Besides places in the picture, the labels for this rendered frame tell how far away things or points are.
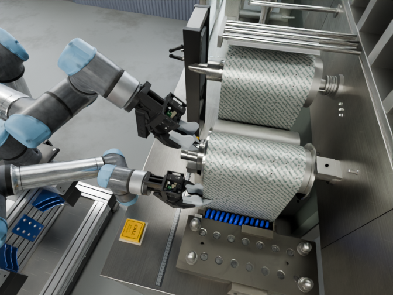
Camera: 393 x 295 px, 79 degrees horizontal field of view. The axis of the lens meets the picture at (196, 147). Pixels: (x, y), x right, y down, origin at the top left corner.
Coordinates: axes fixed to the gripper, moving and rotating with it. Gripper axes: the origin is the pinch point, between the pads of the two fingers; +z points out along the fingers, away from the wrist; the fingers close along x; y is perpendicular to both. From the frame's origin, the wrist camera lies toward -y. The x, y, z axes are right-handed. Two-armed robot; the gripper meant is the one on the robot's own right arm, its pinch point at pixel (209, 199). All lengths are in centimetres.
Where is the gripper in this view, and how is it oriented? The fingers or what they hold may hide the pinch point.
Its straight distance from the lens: 76.3
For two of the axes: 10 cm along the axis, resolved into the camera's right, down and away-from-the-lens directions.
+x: 2.2, -7.9, 5.7
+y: 0.0, -5.8, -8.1
